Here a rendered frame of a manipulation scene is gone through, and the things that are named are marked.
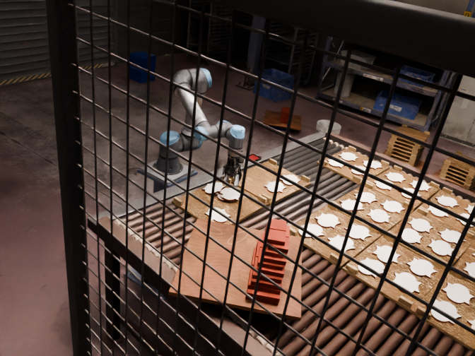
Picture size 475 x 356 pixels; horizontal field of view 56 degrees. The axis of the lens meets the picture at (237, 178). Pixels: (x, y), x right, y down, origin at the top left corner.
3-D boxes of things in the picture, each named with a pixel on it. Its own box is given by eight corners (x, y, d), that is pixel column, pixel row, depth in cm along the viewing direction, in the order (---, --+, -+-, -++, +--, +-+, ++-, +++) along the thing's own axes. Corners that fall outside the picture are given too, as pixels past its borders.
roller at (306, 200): (165, 276, 196) (165, 268, 194) (374, 164, 328) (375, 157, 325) (172, 282, 193) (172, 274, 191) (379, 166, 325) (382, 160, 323)
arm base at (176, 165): (150, 167, 277) (150, 152, 272) (167, 159, 288) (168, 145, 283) (168, 176, 270) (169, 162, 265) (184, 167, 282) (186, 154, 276)
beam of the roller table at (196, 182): (87, 227, 223) (86, 217, 220) (318, 138, 363) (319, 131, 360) (96, 235, 218) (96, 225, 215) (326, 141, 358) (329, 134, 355)
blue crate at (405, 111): (372, 109, 676) (376, 95, 666) (378, 103, 710) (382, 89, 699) (413, 120, 654) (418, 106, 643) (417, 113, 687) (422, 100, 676)
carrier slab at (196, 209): (171, 203, 239) (171, 200, 239) (223, 180, 268) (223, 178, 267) (218, 234, 221) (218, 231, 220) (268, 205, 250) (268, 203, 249)
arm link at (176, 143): (155, 150, 275) (156, 131, 268) (175, 147, 282) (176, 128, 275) (163, 159, 267) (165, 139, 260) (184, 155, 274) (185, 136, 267)
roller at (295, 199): (157, 270, 199) (158, 262, 196) (367, 161, 331) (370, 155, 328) (165, 276, 196) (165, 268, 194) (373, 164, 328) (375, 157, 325)
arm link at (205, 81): (172, 145, 281) (182, 65, 250) (194, 142, 289) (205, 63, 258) (181, 156, 274) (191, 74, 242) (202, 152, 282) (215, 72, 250)
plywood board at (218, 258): (168, 294, 167) (168, 291, 166) (196, 221, 210) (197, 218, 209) (300, 321, 164) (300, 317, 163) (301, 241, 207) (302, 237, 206)
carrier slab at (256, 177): (225, 180, 269) (225, 177, 268) (268, 162, 297) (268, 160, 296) (269, 205, 250) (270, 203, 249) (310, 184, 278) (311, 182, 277)
